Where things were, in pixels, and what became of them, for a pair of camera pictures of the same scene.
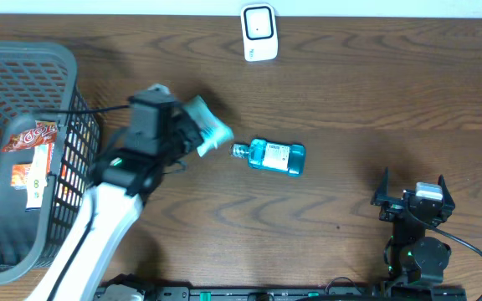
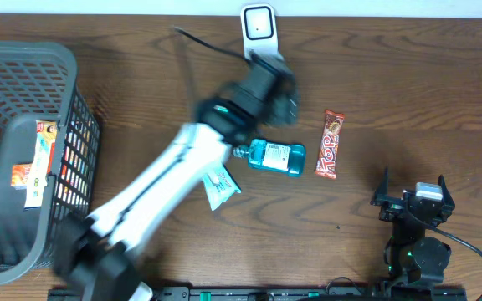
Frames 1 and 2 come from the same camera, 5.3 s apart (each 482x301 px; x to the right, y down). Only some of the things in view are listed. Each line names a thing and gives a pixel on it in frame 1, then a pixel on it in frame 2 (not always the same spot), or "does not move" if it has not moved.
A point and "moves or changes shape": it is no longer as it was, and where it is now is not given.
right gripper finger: [448, 201] does not move
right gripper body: [391, 212] does not move
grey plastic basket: [16, 84] does not move
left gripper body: [184, 132] to [288, 106]
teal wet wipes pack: [214, 133] moves or changes shape
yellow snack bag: [38, 175] does not move
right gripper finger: [382, 195] does not move
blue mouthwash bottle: [268, 155] does not move
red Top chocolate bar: [44, 132] to [329, 145]
